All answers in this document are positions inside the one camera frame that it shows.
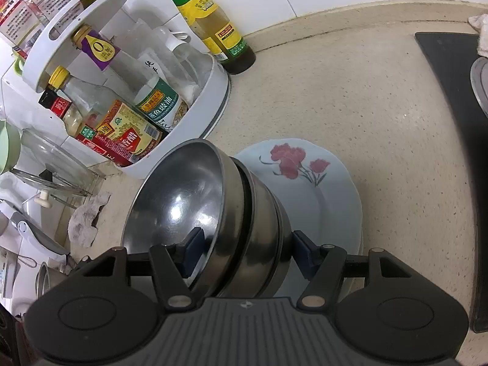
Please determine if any purple label clear bottle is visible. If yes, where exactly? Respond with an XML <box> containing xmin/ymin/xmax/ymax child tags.
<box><xmin>70</xmin><ymin>25</ymin><xmax>184</xmax><ymax>96</ymax></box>

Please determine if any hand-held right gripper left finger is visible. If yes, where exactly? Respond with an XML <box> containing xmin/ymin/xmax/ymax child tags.
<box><xmin>77</xmin><ymin>227</ymin><xmax>207</xmax><ymax>312</ymax></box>

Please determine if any white floral plate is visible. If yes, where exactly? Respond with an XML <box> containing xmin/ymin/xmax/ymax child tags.
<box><xmin>335</xmin><ymin>183</ymin><xmax>364</xmax><ymax>260</ymax></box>
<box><xmin>232</xmin><ymin>138</ymin><xmax>363</xmax><ymax>298</ymax></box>

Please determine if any glass lid with black knob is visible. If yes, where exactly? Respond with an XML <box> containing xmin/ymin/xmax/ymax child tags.
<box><xmin>17</xmin><ymin>127</ymin><xmax>96</xmax><ymax>195</ymax></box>

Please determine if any clear bottle with white cap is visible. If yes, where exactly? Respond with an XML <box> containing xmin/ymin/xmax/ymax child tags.
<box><xmin>154</xmin><ymin>25</ymin><xmax>214</xmax><ymax>84</ymax></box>

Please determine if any white towel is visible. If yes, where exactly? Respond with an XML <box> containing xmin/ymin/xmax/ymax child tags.
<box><xmin>468</xmin><ymin>14</ymin><xmax>488</xmax><ymax>59</ymax></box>

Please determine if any black cooktop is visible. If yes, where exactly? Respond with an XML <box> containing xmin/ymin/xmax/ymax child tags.
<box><xmin>415</xmin><ymin>31</ymin><xmax>488</xmax><ymax>334</ymax></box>

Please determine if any light green bowl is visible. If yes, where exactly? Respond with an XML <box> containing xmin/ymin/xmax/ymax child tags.
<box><xmin>0</xmin><ymin>120</ymin><xmax>21</xmax><ymax>176</ymax></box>

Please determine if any round metal pot base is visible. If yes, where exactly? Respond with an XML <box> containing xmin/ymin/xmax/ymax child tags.
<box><xmin>470</xmin><ymin>57</ymin><xmax>488</xmax><ymax>117</ymax></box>

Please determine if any white grey appliance handle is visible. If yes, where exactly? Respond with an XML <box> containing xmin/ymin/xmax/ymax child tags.
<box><xmin>0</xmin><ymin>198</ymin><xmax>71</xmax><ymax>262</ymax></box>

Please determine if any red label soy sauce bottle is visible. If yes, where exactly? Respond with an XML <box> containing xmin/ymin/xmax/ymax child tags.
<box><xmin>38</xmin><ymin>86</ymin><xmax>142</xmax><ymax>166</ymax></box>

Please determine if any yellow red label vinegar bottle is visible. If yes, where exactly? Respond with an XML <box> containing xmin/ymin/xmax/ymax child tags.
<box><xmin>48</xmin><ymin>66</ymin><xmax>168</xmax><ymax>159</ymax></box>

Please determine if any red seasoning packet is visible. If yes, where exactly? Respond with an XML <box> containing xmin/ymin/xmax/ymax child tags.
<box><xmin>0</xmin><ymin>0</ymin><xmax>42</xmax><ymax>52</ymax></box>

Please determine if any green yellow label sauce bottle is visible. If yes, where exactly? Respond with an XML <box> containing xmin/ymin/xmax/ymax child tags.
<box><xmin>153</xmin><ymin>0</ymin><xmax>257</xmax><ymax>75</ymax></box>

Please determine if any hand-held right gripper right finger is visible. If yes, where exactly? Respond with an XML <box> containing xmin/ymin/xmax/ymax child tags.
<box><xmin>292</xmin><ymin>231</ymin><xmax>415</xmax><ymax>309</ymax></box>

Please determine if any wire lid rack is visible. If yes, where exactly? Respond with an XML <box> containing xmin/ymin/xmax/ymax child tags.
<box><xmin>49</xmin><ymin>168</ymin><xmax>107</xmax><ymax>210</ymax></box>

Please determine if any small metal cup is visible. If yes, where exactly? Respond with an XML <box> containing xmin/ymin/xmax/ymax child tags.
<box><xmin>35</xmin><ymin>263</ymin><xmax>62</xmax><ymax>302</ymax></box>

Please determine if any white dish cloth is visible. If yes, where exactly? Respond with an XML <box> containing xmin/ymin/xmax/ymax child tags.
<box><xmin>68</xmin><ymin>192</ymin><xmax>112</xmax><ymax>248</ymax></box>

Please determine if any white two-tier condiment rack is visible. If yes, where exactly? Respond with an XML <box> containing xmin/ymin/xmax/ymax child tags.
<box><xmin>21</xmin><ymin>0</ymin><xmax>231</xmax><ymax>179</ymax></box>

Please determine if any glass lid with cream knob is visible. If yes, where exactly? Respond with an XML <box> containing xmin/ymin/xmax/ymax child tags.
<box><xmin>8</xmin><ymin>168</ymin><xmax>92</xmax><ymax>210</ymax></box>

